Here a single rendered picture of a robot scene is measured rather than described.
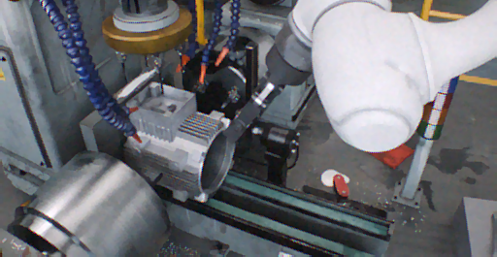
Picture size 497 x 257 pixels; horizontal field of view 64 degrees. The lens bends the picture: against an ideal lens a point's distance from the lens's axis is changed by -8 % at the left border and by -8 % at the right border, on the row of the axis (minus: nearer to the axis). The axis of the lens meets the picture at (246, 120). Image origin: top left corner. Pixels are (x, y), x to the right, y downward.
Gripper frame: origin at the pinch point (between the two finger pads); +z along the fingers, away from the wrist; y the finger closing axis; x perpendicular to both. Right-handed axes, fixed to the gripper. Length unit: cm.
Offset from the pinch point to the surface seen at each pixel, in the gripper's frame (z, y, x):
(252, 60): -0.2, -18.0, -6.5
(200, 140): 12.5, -2.1, -4.3
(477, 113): 6, -89, 66
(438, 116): -10.7, -33.3, 35.1
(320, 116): 33, -61, 20
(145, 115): 16.8, -1.0, -17.1
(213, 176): 26.4, -7.2, 3.0
